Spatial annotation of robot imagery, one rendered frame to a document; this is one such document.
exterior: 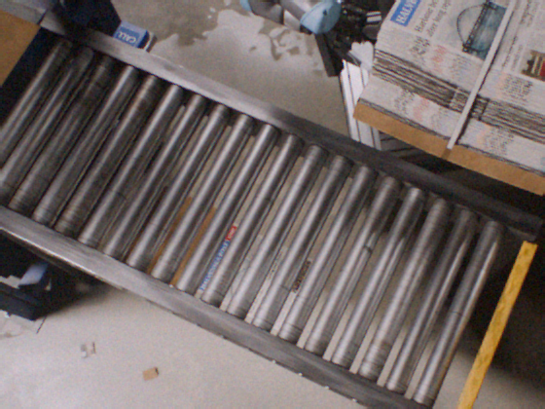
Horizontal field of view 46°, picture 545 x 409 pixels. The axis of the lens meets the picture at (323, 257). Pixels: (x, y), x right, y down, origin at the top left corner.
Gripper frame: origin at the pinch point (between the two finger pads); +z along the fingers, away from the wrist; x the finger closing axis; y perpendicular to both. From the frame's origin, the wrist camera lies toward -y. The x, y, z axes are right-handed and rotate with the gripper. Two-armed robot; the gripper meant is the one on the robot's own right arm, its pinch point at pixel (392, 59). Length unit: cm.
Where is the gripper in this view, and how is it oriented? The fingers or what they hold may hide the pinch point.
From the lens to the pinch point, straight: 141.6
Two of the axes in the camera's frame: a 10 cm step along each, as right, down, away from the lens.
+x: 4.1, -7.1, 5.7
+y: 1.4, -5.7, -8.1
